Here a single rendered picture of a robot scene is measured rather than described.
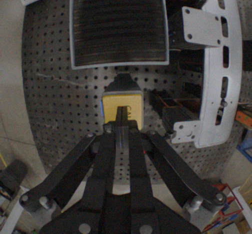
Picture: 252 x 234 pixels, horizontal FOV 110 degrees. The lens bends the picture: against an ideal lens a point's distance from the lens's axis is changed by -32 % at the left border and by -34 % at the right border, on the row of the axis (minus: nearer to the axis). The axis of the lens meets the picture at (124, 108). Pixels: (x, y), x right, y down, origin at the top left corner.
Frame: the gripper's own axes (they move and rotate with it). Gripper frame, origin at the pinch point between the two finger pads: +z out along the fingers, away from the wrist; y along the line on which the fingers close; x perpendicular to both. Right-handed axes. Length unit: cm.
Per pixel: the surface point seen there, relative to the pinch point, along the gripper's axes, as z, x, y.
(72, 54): 2.3, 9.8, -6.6
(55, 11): 49, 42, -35
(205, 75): 18.6, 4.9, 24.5
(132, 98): 3.5, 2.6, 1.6
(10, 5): 119, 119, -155
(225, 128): 19.0, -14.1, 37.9
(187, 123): 13.0, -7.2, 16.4
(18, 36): 119, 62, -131
